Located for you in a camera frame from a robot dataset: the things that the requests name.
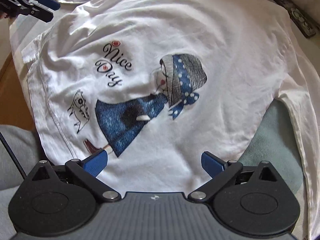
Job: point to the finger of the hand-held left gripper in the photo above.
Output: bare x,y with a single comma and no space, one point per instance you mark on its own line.
41,13
50,3

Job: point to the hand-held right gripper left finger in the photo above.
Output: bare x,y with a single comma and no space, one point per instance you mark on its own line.
97,163

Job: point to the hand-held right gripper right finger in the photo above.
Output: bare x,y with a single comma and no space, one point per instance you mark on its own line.
212,165

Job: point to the white printed long-sleeved shirt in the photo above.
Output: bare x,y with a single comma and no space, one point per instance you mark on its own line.
200,42

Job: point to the black remote control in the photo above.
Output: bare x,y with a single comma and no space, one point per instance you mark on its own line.
297,17

